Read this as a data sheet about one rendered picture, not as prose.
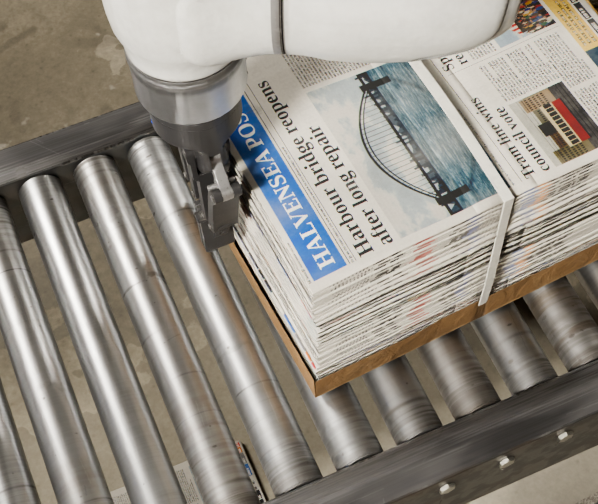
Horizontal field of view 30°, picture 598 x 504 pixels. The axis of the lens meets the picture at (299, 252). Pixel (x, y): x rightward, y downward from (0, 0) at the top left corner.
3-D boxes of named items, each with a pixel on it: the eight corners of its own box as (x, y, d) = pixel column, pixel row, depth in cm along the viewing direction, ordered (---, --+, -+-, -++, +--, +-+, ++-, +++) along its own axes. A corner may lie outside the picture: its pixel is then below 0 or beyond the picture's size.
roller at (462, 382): (317, 93, 136) (317, 66, 132) (504, 425, 114) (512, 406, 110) (279, 106, 135) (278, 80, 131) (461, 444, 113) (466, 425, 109)
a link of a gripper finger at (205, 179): (223, 125, 94) (229, 138, 93) (234, 201, 103) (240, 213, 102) (179, 141, 93) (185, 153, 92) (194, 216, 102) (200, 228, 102)
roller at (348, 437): (218, 129, 134) (214, 103, 130) (389, 475, 112) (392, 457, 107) (179, 143, 133) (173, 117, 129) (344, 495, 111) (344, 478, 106)
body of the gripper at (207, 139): (256, 108, 87) (262, 176, 95) (216, 32, 91) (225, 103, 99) (165, 140, 86) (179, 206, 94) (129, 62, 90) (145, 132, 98)
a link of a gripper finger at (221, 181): (214, 118, 91) (239, 165, 89) (220, 156, 96) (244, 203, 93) (187, 128, 91) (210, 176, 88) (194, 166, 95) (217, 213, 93)
